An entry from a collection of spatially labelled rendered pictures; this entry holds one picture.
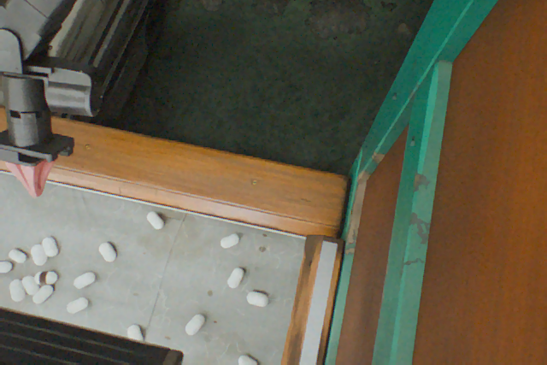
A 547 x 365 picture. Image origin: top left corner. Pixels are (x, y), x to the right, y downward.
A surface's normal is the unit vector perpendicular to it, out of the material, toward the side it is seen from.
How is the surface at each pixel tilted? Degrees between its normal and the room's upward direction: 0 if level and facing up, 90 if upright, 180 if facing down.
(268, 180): 0
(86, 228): 0
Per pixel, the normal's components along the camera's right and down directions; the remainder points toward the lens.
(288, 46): -0.05, -0.25
